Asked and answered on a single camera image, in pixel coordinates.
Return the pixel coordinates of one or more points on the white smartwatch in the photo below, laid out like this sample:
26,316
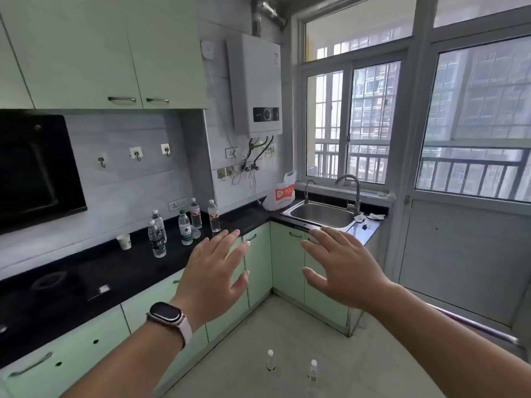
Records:
166,315

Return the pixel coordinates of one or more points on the dark metal balcony railing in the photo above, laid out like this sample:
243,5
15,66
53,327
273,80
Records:
473,150

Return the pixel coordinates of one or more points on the black glass gas hob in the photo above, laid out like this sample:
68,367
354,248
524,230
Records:
25,304

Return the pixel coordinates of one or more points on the silver exhaust duct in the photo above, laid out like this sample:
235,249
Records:
265,10

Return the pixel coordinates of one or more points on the person's left hand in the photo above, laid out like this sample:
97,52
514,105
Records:
207,277

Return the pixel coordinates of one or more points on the stainless steel sink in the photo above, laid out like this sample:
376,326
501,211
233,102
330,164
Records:
323,215

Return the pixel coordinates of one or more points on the small white wall socket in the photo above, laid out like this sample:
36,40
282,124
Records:
231,152

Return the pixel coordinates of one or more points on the green cap water bottle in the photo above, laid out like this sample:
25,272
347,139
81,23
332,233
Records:
185,230

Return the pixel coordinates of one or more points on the person's right forearm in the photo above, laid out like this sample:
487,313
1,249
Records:
456,352

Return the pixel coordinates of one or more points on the round white gas detector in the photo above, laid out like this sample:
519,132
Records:
207,50

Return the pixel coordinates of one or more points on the white water heater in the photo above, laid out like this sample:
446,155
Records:
253,78

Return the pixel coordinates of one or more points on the white wall cupboard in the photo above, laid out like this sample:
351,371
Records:
83,49

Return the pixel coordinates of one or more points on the small hob sticker label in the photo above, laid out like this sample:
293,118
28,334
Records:
103,289

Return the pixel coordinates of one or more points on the white wall power socket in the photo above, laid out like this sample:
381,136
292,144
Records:
178,204

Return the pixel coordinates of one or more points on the white plastic bag orange print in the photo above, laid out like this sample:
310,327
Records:
280,195

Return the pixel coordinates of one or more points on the light green sink cupboard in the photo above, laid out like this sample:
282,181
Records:
288,261

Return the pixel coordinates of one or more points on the black burner pan support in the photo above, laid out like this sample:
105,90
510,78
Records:
47,281

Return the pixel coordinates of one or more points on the grey framed sliding window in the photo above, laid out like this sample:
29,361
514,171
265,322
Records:
347,120

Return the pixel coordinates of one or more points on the tall chrome faucet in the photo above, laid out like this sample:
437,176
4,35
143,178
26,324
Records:
357,198

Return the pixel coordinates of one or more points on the chrome threshold pipe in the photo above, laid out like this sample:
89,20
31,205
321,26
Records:
477,326

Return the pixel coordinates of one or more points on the white crumpled cloth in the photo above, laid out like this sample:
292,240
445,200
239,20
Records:
375,216
359,219

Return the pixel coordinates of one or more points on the dark green label water bottle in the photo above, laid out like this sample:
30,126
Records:
157,246

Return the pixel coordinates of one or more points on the person's right hand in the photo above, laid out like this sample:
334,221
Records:
352,273

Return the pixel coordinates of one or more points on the grey balcony door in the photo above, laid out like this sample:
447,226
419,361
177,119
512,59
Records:
456,252

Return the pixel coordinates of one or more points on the white paper cup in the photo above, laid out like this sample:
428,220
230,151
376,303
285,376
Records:
124,242

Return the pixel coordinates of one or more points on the small thin faucet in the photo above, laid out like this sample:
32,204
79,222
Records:
306,196

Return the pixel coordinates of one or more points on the black range hood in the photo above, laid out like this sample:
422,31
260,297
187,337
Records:
33,174

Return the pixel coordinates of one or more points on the person's left forearm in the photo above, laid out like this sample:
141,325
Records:
124,368

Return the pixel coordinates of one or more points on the apartment building outside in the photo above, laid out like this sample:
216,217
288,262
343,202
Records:
373,99

